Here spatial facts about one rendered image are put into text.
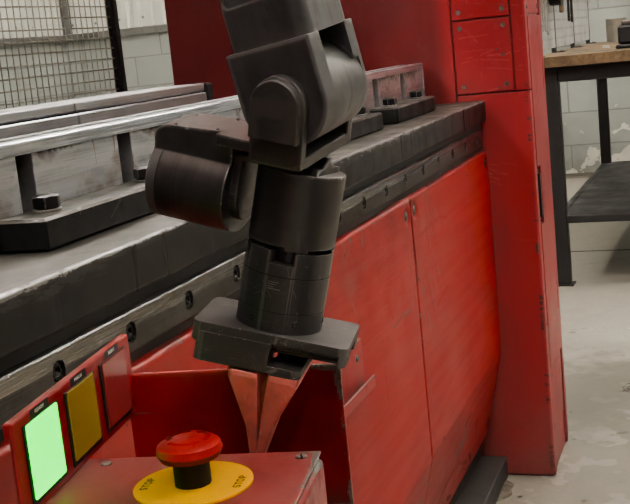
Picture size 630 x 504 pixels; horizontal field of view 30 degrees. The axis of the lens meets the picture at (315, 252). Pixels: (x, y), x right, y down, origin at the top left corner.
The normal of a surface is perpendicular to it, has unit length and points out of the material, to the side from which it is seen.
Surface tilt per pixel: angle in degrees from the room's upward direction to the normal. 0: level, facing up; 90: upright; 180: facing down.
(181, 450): 33
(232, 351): 91
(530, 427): 90
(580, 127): 90
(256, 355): 91
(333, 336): 15
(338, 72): 69
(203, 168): 62
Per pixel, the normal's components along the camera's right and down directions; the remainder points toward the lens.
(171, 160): -0.25, -0.38
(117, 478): -0.10, -0.98
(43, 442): 0.98, -0.07
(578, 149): -0.34, 0.20
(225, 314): 0.15, -0.96
